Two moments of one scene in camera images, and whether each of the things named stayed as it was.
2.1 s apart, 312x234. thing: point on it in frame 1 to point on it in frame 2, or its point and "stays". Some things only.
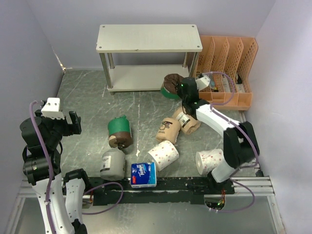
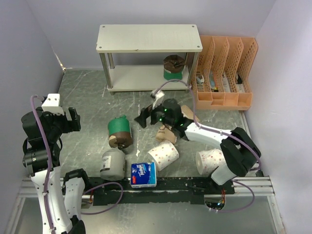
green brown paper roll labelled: (168, 86) to (173, 65)
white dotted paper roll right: (206, 161) stays
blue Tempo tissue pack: (143, 175) stays
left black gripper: (69, 128) stays
